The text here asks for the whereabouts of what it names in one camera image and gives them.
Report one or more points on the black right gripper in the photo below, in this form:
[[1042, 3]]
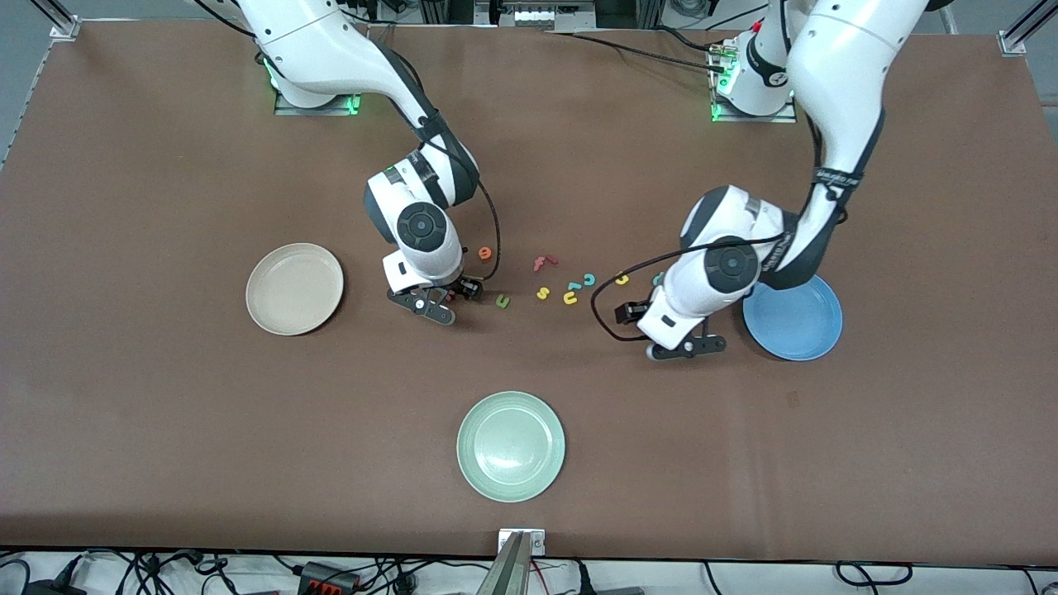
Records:
[[457, 286]]

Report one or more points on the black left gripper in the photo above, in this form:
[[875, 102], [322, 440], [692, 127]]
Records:
[[630, 313]]

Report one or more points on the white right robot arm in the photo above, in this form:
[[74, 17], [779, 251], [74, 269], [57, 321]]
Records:
[[331, 49]]

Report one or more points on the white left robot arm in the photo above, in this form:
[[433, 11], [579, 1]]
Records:
[[835, 66]]

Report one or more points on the red letter f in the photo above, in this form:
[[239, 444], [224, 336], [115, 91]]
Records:
[[540, 264]]

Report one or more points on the pale green plate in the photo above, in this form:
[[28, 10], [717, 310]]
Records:
[[511, 446]]

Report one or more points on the blue plate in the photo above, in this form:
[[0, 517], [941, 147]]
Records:
[[802, 330]]

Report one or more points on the beige brown plate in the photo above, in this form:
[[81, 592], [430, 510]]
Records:
[[294, 289]]

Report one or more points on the grey electrical box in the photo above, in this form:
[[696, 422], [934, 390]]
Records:
[[545, 16]]

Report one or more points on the black and orange power strip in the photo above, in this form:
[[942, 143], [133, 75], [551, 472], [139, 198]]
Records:
[[326, 577]]

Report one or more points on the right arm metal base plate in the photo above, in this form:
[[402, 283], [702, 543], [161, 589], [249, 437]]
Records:
[[347, 107]]

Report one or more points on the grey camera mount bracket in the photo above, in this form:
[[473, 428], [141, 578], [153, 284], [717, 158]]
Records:
[[537, 543]]

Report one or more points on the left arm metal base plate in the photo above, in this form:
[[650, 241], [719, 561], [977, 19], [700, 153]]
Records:
[[789, 118]]

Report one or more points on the aluminium camera mount bar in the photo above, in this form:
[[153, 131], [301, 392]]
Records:
[[506, 574]]

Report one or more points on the aluminium frame corner post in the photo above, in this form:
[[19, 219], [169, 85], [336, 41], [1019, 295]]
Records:
[[64, 29], [1015, 41]]

